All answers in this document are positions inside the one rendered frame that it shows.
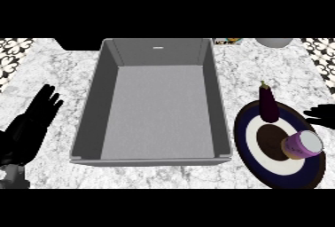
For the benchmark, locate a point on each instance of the grey open box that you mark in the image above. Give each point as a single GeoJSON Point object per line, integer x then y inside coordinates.
{"type": "Point", "coordinates": [155, 103]}

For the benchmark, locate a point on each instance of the purple can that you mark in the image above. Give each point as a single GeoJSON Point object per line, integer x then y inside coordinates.
{"type": "Point", "coordinates": [301, 145]}

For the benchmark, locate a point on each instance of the colourful printed carton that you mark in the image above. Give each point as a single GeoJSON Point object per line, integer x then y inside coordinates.
{"type": "Point", "coordinates": [227, 41]}

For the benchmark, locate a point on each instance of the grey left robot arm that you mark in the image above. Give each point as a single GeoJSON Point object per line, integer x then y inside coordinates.
{"type": "Point", "coordinates": [10, 176]}

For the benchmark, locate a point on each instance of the black appliance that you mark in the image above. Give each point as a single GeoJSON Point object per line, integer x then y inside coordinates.
{"type": "Point", "coordinates": [80, 43]}

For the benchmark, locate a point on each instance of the dark purple eggplant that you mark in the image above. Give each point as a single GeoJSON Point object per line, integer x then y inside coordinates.
{"type": "Point", "coordinates": [267, 104]}

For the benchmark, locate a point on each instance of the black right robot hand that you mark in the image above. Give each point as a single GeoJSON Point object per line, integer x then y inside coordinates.
{"type": "Point", "coordinates": [323, 115]}

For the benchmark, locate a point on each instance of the dark blue and white plate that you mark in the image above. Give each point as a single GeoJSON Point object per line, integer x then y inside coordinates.
{"type": "Point", "coordinates": [279, 159]}

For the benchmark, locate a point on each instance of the grey round bowl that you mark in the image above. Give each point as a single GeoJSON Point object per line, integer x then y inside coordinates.
{"type": "Point", "coordinates": [273, 42]}

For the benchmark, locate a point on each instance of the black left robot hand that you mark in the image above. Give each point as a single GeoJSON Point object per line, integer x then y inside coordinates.
{"type": "Point", "coordinates": [30, 124]}

